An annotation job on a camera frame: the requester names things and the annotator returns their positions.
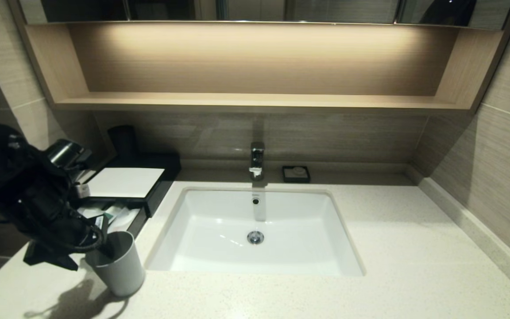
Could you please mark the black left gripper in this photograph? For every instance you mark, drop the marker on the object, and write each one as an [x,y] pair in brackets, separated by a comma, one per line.
[60,248]

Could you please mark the grey plastic cup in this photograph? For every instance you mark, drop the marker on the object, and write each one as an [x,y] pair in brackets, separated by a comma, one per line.
[122,274]

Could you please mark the slim toothbrush pack green label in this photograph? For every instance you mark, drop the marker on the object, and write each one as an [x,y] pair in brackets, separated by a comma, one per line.
[111,215]

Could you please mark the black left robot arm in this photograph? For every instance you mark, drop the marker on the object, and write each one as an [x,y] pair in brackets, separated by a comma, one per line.
[16,177]

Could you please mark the square white sachet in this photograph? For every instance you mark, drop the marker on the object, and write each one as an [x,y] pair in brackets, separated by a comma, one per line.
[126,219]

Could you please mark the black cylindrical cup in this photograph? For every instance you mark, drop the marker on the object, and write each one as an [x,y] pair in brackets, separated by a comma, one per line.
[123,141]

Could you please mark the white ceramic sink basin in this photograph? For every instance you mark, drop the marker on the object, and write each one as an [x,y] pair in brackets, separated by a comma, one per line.
[219,221]

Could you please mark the chrome sink drain stopper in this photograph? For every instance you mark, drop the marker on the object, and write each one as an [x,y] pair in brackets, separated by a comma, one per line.
[255,237]

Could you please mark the chrome faucet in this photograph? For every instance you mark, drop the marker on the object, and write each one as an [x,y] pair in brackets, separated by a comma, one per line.
[257,159]

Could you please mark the black soap dish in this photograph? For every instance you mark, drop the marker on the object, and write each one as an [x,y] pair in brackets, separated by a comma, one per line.
[296,178]

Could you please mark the beige round soap bar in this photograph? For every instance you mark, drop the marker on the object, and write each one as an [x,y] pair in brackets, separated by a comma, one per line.
[299,170]

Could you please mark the mirror cabinet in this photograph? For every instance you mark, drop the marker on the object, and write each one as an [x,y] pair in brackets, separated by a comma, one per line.
[326,11]

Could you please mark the wooden wall shelf niche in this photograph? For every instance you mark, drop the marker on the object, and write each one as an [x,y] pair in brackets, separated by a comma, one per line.
[255,101]

